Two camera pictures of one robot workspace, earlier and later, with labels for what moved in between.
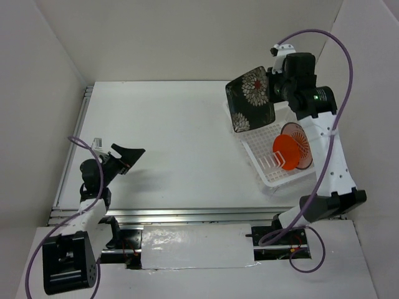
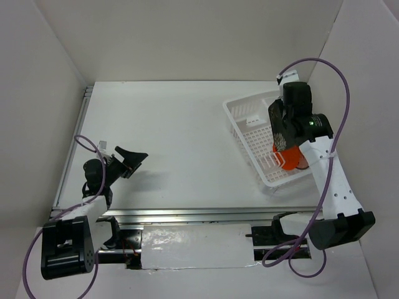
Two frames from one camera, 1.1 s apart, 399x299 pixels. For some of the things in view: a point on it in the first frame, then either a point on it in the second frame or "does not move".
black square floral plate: x=249 y=101 → x=278 y=124
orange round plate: x=286 y=151 does not move
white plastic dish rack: x=259 y=143 does not move
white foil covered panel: x=194 y=246 does not move
